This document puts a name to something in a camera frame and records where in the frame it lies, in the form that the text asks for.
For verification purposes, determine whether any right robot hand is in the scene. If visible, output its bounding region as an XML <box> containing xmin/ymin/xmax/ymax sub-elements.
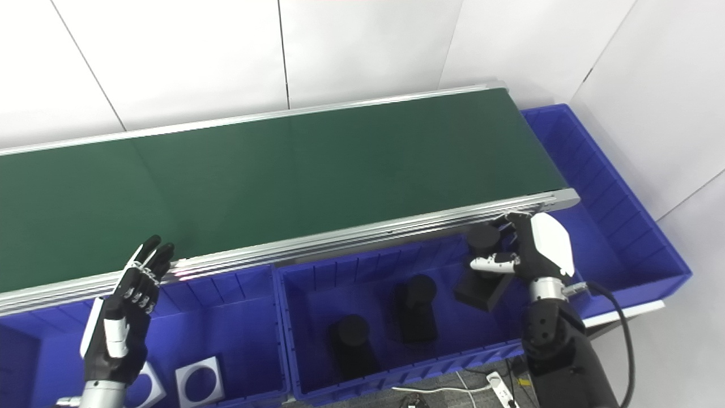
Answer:
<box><xmin>470</xmin><ymin>211</ymin><xmax>575</xmax><ymax>286</ymax></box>

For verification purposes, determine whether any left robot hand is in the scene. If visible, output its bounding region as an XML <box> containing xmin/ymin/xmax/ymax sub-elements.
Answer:
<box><xmin>79</xmin><ymin>235</ymin><xmax>176</xmax><ymax>386</ymax></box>

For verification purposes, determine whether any black cylinder block part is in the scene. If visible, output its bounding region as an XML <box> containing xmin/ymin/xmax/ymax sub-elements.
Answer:
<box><xmin>453</xmin><ymin>223</ymin><xmax>511</xmax><ymax>313</ymax></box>
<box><xmin>328</xmin><ymin>314</ymin><xmax>381</xmax><ymax>382</ymax></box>
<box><xmin>393</xmin><ymin>274</ymin><xmax>438</xmax><ymax>344</ymax></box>

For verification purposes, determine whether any empty blue bin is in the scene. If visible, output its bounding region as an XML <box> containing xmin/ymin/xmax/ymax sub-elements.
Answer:
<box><xmin>518</xmin><ymin>103</ymin><xmax>693</xmax><ymax>318</ymax></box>

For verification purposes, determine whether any blue bin with white parts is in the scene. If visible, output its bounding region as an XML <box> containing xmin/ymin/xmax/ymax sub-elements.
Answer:
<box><xmin>0</xmin><ymin>263</ymin><xmax>290</xmax><ymax>408</ymax></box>

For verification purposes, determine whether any green conveyor belt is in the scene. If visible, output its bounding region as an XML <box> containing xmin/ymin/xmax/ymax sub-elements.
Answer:
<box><xmin>0</xmin><ymin>88</ymin><xmax>568</xmax><ymax>296</ymax></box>
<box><xmin>0</xmin><ymin>80</ymin><xmax>582</xmax><ymax>318</ymax></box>

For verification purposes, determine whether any blue bin with black parts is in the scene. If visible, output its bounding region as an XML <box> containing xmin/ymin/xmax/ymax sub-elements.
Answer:
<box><xmin>274</xmin><ymin>226</ymin><xmax>568</xmax><ymax>406</ymax></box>

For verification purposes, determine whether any white power strip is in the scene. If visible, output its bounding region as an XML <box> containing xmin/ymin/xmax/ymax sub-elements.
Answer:
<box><xmin>485</xmin><ymin>371</ymin><xmax>519</xmax><ymax>408</ymax></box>

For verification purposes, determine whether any white square ring part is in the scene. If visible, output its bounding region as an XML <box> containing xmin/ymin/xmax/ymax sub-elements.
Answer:
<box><xmin>175</xmin><ymin>355</ymin><xmax>225</xmax><ymax>408</ymax></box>
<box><xmin>127</xmin><ymin>362</ymin><xmax>167</xmax><ymax>408</ymax></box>

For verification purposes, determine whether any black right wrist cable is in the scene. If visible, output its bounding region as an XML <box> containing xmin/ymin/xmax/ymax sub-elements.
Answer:
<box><xmin>563</xmin><ymin>281</ymin><xmax>637</xmax><ymax>408</ymax></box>

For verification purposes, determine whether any white floor cable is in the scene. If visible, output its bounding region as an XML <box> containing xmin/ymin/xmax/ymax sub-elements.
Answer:
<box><xmin>390</xmin><ymin>385</ymin><xmax>494</xmax><ymax>396</ymax></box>

